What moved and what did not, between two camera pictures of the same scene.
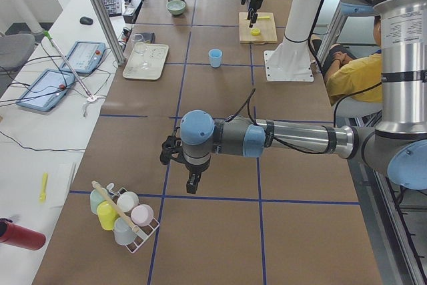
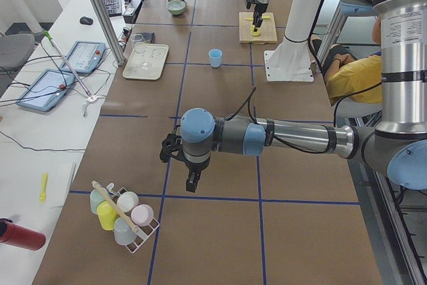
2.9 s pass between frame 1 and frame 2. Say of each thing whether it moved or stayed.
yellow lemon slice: stayed
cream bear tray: stayed
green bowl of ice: stayed
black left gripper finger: stayed
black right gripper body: moved
